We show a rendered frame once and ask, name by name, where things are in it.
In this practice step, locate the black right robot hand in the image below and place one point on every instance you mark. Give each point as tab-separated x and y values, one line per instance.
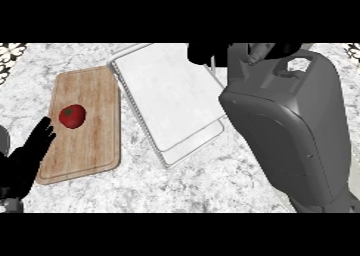
206	52

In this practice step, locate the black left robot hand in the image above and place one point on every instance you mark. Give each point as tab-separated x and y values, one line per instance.
20	163

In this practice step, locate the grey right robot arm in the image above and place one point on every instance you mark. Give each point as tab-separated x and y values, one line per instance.
291	133

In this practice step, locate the white tiered shelf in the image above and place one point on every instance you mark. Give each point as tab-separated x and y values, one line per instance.
168	100

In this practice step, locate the wooden cutting board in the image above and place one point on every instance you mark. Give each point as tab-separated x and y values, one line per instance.
91	146

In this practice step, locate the red tomato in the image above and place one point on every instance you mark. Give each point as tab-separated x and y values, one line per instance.
72	116

